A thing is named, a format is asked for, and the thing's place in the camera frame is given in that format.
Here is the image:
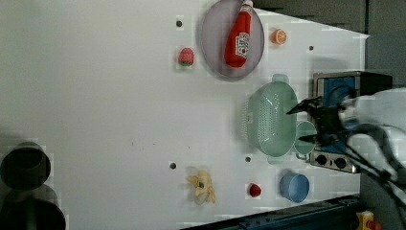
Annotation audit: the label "green plastic cup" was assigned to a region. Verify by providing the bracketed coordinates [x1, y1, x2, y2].
[292, 120, 318, 161]

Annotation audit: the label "red strawberry toy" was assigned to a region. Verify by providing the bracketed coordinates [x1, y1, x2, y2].
[178, 48, 194, 66]

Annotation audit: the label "grey round plate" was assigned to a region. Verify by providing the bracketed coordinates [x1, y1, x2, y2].
[199, 0, 264, 79]

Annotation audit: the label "red ketchup bottle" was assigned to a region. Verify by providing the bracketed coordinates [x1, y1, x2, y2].
[224, 0, 253, 68]

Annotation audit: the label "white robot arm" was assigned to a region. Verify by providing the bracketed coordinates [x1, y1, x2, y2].
[288, 88, 405, 189]

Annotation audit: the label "yellow red button box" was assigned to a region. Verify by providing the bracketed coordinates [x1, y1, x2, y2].
[356, 211, 382, 230]

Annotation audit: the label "small red fruit toy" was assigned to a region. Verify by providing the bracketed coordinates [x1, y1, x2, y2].
[249, 184, 261, 197]

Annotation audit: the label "silver toaster oven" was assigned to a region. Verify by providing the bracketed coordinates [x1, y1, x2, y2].
[309, 71, 393, 173]

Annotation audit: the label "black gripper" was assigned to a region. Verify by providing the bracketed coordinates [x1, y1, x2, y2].
[288, 97, 347, 147]

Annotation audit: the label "blue metal table frame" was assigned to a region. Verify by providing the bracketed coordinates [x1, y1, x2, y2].
[183, 195, 365, 230]

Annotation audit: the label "green plastic strainer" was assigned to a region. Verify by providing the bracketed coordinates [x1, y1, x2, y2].
[239, 74, 298, 165]

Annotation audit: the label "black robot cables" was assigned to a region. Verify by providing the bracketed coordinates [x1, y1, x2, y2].
[325, 83, 406, 224]

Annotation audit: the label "yellow banana peel toy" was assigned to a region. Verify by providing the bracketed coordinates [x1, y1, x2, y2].
[187, 171, 216, 205]

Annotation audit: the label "blue plastic bowl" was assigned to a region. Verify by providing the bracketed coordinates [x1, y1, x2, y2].
[279, 172, 310, 203]

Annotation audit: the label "orange slice toy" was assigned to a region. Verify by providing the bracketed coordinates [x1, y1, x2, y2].
[272, 30, 287, 45]

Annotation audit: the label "black cylinder upper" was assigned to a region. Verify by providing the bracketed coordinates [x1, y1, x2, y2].
[1, 142, 51, 191]

